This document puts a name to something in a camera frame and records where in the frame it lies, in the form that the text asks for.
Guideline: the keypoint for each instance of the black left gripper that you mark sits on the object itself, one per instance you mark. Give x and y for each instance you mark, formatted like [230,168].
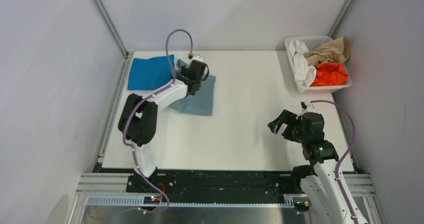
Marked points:
[183,70]

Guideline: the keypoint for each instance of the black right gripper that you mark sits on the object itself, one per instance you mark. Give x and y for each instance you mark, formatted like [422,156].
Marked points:
[286,117]

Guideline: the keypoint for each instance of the grey-blue t-shirt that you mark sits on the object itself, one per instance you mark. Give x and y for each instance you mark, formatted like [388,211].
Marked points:
[201,102]

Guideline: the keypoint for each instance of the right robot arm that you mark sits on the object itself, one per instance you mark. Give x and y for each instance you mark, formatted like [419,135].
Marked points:
[321,180]

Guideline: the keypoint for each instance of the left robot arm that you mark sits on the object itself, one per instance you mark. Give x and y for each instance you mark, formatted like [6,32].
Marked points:
[138,120]

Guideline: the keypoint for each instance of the folded blue t-shirt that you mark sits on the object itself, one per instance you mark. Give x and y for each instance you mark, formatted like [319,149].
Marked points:
[149,74]

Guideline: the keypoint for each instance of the white crumpled t-shirt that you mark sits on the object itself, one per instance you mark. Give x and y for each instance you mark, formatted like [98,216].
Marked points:
[303,73]

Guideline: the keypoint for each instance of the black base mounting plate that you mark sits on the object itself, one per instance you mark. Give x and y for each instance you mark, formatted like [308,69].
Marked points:
[218,186]

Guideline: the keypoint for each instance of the orange crumpled t-shirt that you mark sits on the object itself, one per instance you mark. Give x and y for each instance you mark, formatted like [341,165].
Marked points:
[330,74]

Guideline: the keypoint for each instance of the white plastic laundry basket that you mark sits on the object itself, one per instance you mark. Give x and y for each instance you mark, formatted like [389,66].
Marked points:
[313,42]

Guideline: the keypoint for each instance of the right controller board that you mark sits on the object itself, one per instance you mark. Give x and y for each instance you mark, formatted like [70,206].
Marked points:
[301,206]

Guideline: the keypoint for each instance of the beige crumpled t-shirt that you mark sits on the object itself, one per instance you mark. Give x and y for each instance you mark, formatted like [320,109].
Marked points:
[336,51]

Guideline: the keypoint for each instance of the left controller board with leds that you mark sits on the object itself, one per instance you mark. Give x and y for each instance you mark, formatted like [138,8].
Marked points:
[152,200]

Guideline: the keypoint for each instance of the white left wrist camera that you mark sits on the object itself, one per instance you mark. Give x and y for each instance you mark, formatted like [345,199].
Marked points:
[195,57]

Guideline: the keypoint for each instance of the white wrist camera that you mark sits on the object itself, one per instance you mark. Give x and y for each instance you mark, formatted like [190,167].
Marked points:
[195,57]
[307,107]

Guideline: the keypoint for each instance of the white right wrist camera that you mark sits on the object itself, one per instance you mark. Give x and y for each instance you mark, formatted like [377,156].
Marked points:
[307,107]

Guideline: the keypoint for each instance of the left aluminium corner post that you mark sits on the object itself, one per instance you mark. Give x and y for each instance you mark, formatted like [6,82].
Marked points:
[107,20]

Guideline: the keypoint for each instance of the aluminium corner post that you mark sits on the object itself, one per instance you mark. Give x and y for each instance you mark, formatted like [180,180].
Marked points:
[107,20]
[340,17]

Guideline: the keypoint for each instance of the right aluminium corner post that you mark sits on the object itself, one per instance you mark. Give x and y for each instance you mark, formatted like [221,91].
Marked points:
[340,17]

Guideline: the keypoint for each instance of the aluminium front frame rail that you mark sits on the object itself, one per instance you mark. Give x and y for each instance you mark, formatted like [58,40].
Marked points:
[109,188]

